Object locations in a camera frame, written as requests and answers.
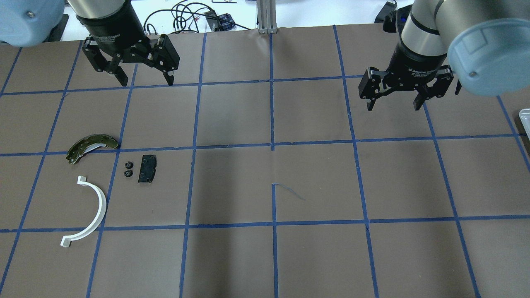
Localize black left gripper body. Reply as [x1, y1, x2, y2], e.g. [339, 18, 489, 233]
[82, 34, 180, 75]

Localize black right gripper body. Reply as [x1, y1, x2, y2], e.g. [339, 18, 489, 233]
[359, 41, 454, 102]

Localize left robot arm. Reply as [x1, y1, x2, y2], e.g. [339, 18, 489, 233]
[0, 0, 180, 87]

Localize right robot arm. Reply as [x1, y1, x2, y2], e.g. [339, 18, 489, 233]
[358, 0, 530, 111]

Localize black power adapter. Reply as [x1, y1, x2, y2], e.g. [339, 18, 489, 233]
[373, 0, 398, 23]

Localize black brake pad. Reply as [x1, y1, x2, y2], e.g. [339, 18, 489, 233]
[138, 154, 157, 183]

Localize olive brake shoe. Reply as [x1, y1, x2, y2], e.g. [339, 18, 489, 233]
[65, 134, 119, 164]

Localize black tangled cables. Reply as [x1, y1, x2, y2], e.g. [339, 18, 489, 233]
[143, 1, 251, 34]

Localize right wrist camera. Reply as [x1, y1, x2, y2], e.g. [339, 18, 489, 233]
[383, 5, 412, 34]

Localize aluminium frame post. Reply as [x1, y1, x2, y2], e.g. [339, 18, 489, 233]
[256, 0, 277, 34]

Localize white curved plastic bracket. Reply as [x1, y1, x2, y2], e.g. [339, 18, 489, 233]
[60, 175, 107, 248]

